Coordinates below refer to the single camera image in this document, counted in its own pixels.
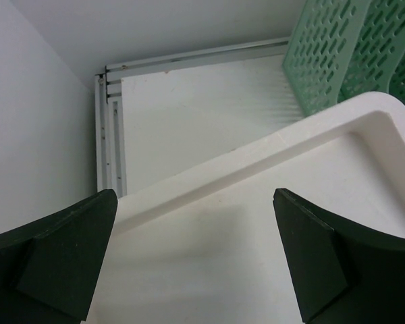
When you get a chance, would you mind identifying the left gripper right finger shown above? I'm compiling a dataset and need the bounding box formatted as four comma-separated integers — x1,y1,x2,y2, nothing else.
273,188,405,323

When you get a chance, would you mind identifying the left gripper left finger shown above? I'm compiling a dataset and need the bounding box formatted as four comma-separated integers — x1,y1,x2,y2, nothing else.
0,189,118,323

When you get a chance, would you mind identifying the green four-slot file organizer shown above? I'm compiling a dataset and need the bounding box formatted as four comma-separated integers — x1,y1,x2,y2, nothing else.
283,0,405,116

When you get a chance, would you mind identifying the aluminium table frame rail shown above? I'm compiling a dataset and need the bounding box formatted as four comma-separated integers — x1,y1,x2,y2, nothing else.
94,37,289,198

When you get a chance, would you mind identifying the white plastic drawer unit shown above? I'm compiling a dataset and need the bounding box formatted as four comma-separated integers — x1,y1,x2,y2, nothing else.
87,92,405,323

